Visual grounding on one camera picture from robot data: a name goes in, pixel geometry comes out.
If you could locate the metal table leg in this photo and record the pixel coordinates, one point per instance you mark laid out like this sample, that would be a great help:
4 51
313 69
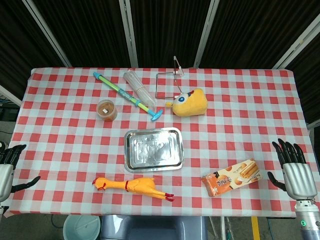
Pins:
222 228

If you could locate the orange biscuit box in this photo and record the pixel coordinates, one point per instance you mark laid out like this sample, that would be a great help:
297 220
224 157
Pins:
227 181

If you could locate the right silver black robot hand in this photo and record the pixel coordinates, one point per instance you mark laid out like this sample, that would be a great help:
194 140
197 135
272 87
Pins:
298 178

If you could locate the brown-filled clear plastic jar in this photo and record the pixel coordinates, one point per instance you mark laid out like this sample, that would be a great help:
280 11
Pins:
107 111

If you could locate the white metal frame post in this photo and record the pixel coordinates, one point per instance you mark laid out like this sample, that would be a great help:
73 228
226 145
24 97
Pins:
297 42
10 95
128 35
206 35
47 33

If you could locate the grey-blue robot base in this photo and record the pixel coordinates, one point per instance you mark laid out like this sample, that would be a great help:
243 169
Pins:
155 228

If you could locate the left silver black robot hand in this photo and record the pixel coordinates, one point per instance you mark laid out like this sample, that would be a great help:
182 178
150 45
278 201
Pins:
6 175

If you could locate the blue green water squirter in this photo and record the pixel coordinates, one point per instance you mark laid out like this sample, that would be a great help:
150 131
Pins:
125 94

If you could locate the yellow plush bird toy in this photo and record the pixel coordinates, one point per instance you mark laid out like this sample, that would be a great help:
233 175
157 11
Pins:
192 105

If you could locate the white plastic bucket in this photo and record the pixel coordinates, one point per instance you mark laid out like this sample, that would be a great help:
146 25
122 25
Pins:
80 227

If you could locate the red white checkered tablecloth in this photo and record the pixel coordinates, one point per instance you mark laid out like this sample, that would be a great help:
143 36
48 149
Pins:
75 150

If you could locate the yellow rubber chicken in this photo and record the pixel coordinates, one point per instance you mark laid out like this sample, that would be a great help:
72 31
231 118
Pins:
140 186

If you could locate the clear plastic cup stack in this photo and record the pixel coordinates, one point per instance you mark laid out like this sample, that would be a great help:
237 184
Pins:
140 87

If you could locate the rectangular metal tray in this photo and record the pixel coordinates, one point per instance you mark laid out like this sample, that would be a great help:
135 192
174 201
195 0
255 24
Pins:
153 150

